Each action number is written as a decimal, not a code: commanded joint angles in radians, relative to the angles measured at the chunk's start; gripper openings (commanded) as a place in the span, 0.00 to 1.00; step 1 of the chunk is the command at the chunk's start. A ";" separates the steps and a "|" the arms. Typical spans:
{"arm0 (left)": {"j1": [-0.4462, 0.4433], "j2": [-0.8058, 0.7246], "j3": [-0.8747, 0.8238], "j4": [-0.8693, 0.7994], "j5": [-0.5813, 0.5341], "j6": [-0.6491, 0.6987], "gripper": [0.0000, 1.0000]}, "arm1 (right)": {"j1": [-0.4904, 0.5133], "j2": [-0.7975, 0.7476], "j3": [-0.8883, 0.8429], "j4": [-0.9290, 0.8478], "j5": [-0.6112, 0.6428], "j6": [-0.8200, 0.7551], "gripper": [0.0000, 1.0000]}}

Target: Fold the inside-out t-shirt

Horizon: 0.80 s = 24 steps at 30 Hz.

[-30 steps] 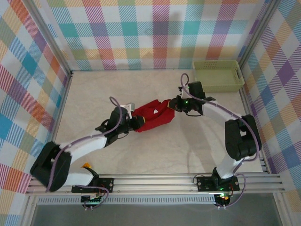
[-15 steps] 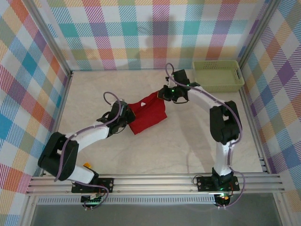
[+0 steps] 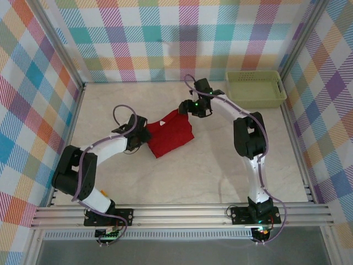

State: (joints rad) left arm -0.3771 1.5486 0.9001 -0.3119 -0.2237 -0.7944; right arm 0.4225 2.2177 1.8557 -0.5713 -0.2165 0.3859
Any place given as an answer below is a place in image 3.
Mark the red t-shirt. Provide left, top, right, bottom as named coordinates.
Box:
left=145, top=108, right=195, bottom=159

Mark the pale green plastic basket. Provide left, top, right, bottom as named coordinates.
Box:
left=225, top=70, right=288, bottom=110

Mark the left controller circuit board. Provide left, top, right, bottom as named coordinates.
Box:
left=94, top=228, right=122, bottom=240

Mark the controller circuit board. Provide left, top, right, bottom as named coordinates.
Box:
left=94, top=228, right=122, bottom=240
left=251, top=226, right=274, bottom=239

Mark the grey metal panel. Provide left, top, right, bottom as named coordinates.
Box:
left=35, top=239, right=331, bottom=265

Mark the right controller circuit board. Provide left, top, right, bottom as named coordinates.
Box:
left=251, top=226, right=274, bottom=239

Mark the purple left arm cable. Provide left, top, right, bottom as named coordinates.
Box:
left=72, top=104, right=138, bottom=246

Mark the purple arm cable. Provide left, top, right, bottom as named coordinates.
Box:
left=72, top=104, right=138, bottom=246
left=183, top=73, right=289, bottom=246

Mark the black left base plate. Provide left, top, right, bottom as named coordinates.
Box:
left=83, top=208, right=135, bottom=227

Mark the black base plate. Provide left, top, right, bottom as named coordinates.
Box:
left=83, top=208, right=135, bottom=227
left=230, top=206, right=282, bottom=226

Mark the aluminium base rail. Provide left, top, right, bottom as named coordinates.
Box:
left=30, top=204, right=335, bottom=229

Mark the slotted grey cable duct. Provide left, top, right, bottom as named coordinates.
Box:
left=44, top=231, right=255, bottom=240

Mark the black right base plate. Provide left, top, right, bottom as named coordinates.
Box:
left=230, top=206, right=282, bottom=226

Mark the aluminium frame post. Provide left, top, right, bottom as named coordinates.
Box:
left=26, top=0, right=86, bottom=89
left=278, top=0, right=331, bottom=82

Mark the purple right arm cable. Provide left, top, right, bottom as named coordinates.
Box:
left=183, top=73, right=289, bottom=246

